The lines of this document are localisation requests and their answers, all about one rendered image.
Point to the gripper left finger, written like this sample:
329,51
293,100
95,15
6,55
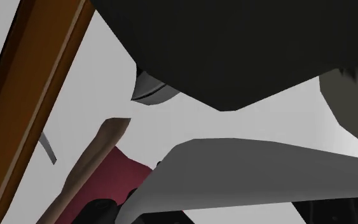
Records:
96,212

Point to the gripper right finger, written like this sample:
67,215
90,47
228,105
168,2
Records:
336,211

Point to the dark red flat object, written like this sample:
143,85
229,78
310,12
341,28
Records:
110,180

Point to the brown wooden stick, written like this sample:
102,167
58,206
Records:
95,149

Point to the thin grey curved strip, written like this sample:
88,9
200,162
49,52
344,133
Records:
50,152

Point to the pale grey curved object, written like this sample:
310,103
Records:
243,173

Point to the grey-beige block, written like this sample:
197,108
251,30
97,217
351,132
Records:
355,105

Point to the orange-brown wooden furniture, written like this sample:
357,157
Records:
20,93

